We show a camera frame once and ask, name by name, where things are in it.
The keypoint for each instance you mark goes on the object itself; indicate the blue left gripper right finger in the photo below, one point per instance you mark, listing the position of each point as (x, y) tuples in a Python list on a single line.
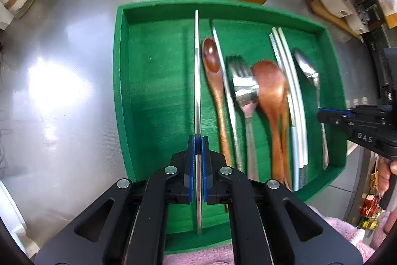
[(207, 171)]

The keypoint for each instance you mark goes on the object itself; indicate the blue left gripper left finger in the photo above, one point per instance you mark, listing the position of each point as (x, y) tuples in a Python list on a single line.
[(191, 163)]

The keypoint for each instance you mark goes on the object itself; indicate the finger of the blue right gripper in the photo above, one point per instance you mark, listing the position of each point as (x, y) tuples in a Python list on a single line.
[(329, 112)]

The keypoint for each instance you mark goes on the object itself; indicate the steel chopstick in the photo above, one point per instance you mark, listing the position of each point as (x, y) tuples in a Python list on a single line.
[(229, 100), (198, 141)]

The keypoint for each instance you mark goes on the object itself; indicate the steel fork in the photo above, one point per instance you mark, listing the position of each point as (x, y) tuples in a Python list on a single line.
[(246, 89)]

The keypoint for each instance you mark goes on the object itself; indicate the person's right hand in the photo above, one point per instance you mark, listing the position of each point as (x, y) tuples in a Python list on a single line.
[(385, 170)]

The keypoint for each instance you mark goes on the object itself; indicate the large wooden spoon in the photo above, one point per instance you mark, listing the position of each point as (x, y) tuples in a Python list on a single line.
[(273, 102)]

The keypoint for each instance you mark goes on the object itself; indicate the small wooden spoon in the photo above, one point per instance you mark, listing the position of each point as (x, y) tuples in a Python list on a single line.
[(213, 72)]

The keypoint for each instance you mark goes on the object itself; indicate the green wooden tray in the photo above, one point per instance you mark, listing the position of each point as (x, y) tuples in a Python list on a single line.
[(154, 79)]

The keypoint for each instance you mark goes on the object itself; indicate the white appliance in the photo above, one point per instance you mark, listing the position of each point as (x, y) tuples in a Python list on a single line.
[(10, 213)]

